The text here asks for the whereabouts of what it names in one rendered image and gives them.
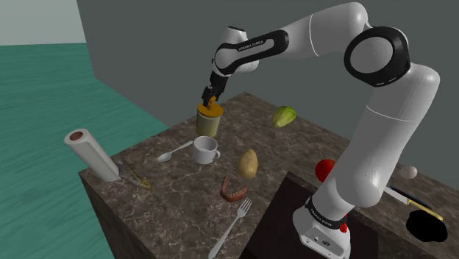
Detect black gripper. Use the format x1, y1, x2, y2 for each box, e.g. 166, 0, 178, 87
201, 71, 230, 107

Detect olive jar with orange lid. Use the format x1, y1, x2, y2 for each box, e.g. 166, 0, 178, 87
195, 96, 224, 138

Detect white mug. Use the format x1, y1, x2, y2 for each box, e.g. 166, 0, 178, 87
192, 135, 221, 165

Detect green striped squash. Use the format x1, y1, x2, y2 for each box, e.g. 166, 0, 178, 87
271, 105, 297, 129

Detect silver spoon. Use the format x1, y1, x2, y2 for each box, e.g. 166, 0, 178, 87
157, 140, 194, 163

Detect brown potato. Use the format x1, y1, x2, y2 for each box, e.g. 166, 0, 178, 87
236, 149, 259, 180

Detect pink dentures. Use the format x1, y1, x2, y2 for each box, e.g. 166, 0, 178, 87
219, 175, 249, 203

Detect grey yellow fish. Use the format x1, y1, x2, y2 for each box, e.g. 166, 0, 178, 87
116, 159, 152, 191

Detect white paper towel roll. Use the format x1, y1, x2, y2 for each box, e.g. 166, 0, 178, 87
64, 128, 122, 183

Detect red tomato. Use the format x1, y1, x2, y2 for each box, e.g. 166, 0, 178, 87
314, 159, 336, 183

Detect silver fork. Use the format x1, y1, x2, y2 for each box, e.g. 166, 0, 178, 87
207, 197, 253, 259

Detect dark robot stand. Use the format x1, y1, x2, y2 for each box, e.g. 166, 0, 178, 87
239, 171, 380, 259

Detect pale egg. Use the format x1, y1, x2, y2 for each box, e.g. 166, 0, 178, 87
399, 166, 419, 180

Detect black round object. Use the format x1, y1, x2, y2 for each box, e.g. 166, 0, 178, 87
405, 210, 449, 244

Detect knife with dark yellow handle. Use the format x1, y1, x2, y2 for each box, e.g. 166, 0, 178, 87
383, 184, 444, 221

